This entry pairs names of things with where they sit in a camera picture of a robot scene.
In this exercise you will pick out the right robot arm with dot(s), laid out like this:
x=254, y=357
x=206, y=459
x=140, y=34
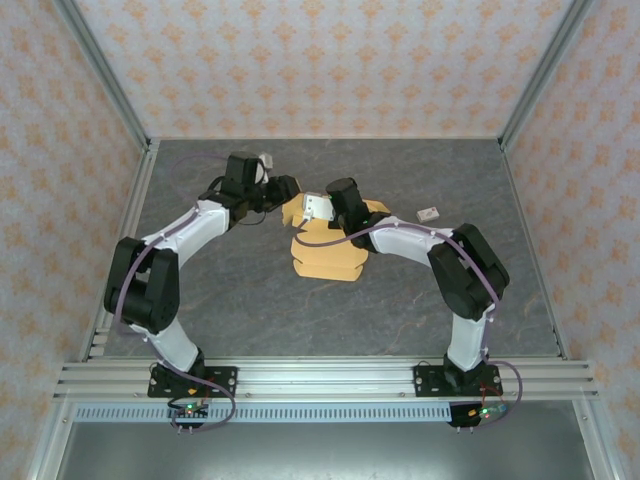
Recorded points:
x=470, y=280

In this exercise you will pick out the white staple box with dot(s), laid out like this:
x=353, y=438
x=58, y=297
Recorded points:
x=428, y=214

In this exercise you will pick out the grey metal panel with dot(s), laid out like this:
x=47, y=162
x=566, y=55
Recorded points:
x=325, y=450

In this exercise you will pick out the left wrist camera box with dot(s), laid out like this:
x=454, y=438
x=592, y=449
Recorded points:
x=265, y=167

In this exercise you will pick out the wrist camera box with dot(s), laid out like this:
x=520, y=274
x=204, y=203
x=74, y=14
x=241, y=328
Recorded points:
x=317, y=205
x=265, y=167

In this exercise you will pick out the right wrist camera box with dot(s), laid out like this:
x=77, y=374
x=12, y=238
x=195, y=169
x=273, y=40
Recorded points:
x=317, y=205

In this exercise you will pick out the aluminium side rail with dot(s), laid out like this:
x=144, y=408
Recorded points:
x=122, y=250
x=535, y=250

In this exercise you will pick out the aluminium mounting rail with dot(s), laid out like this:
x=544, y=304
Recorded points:
x=325, y=380

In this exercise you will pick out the aluminium frame post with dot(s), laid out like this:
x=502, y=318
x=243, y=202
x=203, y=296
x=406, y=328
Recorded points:
x=100, y=70
x=550, y=70

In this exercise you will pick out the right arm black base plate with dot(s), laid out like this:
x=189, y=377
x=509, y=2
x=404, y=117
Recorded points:
x=425, y=381

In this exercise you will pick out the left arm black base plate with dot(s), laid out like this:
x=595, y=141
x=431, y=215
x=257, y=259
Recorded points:
x=225, y=381

